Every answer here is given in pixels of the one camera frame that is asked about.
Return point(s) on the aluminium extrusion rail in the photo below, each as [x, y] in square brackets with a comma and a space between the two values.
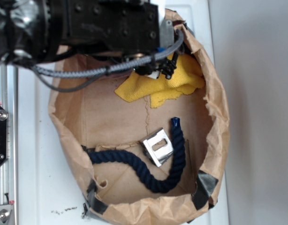
[8, 146]

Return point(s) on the yellow cloth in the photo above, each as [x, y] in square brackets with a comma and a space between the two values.
[186, 79]

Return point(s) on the aluminium corner bracket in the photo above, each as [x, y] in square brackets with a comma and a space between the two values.
[6, 214]

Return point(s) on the metal bracket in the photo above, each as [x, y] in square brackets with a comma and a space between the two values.
[158, 147]

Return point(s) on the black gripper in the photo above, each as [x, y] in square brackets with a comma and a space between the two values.
[118, 28]

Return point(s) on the brown paper bag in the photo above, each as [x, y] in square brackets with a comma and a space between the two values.
[96, 117]

